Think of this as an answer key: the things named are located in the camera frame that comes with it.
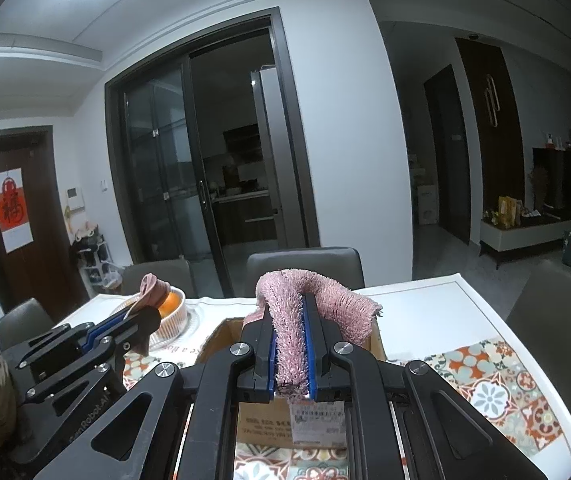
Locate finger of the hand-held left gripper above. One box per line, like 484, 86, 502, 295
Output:
16, 307, 161, 368
20, 332, 149, 406

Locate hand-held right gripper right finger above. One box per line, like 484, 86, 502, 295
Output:
305, 295, 536, 480

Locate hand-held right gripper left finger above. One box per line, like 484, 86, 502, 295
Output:
30, 310, 277, 480

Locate pink fuzzy sock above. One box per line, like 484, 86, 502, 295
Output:
243, 269, 383, 401

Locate brown cardboard box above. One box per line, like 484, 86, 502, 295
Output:
198, 316, 386, 448

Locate white plastic basket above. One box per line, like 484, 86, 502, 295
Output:
108, 287, 189, 353

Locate heap of oranges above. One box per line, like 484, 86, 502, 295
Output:
158, 285, 186, 318

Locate grey dining chair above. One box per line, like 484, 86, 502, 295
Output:
120, 259, 196, 298
0, 297, 56, 351
246, 246, 365, 306
505, 259, 571, 441

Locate white shoe rack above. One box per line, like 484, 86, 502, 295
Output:
70, 222, 111, 291

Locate dark wooden door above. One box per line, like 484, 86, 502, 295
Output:
0, 125, 89, 311

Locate red and white door poster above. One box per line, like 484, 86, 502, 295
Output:
0, 169, 34, 253

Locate dark sliding glass door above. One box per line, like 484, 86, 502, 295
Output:
104, 6, 321, 266

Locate patterned table runner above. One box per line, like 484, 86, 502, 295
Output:
126, 340, 571, 480

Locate stacked hallway boxes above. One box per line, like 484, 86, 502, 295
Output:
415, 180, 439, 226

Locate dark hallway door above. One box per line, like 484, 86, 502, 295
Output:
424, 64, 471, 246

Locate low white cabinet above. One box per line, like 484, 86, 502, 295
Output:
479, 210, 571, 268

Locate yellow paper bags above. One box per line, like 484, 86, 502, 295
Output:
498, 196, 523, 228

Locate tall dark wooden cabinet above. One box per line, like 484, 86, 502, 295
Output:
454, 37, 523, 201

